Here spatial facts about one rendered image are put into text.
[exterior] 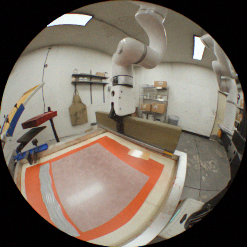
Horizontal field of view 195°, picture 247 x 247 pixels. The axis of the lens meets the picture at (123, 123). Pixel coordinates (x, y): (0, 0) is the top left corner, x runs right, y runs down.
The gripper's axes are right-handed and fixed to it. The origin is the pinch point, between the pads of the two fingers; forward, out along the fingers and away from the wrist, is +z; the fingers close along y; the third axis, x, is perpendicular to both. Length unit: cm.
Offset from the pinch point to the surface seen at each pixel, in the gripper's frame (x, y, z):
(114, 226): -18.7, -24.7, 14.8
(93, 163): 4.9, -14.2, 14.5
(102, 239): -20.9, -31.0, 14.8
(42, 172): 12.7, -40.0, 14.1
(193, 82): -84, 321, -105
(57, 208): -6.4, -36.5, 14.0
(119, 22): 61, 59, -191
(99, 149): 11.2, -6.7, 14.4
